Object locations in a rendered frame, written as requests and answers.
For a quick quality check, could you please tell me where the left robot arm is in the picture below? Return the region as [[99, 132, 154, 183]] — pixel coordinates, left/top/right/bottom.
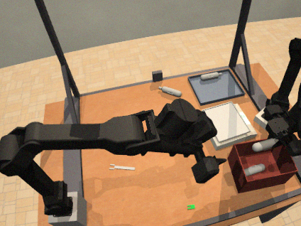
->
[[261, 38, 301, 141]]

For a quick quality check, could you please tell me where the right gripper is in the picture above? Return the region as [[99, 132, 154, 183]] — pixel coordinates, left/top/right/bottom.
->
[[169, 133, 227, 183]]

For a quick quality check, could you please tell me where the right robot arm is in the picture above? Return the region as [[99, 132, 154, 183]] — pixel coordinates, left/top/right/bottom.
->
[[0, 98, 217, 217]]

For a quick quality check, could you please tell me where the grey gas cylinder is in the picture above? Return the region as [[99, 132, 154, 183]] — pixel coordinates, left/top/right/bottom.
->
[[244, 163, 266, 177], [200, 72, 222, 80], [158, 86, 182, 97], [252, 139, 278, 152]]

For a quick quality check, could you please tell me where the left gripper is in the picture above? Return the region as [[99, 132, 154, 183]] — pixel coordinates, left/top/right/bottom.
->
[[263, 104, 301, 157]]

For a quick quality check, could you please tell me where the white digital scale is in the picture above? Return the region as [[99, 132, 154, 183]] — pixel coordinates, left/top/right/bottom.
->
[[202, 102, 257, 150]]

